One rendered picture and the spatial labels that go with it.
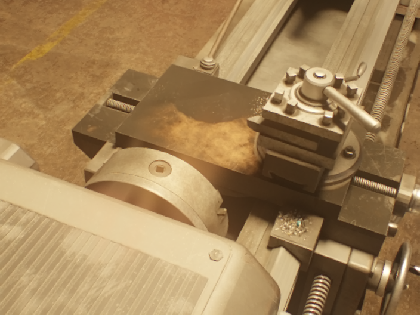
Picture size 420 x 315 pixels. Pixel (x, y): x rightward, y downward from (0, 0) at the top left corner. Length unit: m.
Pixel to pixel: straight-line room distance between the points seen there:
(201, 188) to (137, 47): 2.52
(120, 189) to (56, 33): 2.69
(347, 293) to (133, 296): 0.90
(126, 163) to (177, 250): 0.31
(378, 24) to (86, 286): 1.66
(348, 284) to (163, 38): 2.35
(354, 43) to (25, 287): 1.56
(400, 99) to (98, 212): 2.00
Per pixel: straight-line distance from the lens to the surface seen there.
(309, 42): 2.20
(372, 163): 1.51
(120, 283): 0.65
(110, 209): 0.71
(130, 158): 0.96
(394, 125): 2.43
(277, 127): 1.21
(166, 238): 0.68
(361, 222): 1.37
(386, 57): 2.69
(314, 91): 1.19
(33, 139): 2.86
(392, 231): 1.65
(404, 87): 2.65
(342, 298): 1.49
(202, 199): 0.93
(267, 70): 2.02
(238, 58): 1.83
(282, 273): 1.28
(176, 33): 3.55
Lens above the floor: 1.87
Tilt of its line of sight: 43 degrees down
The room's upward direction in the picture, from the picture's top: 5 degrees clockwise
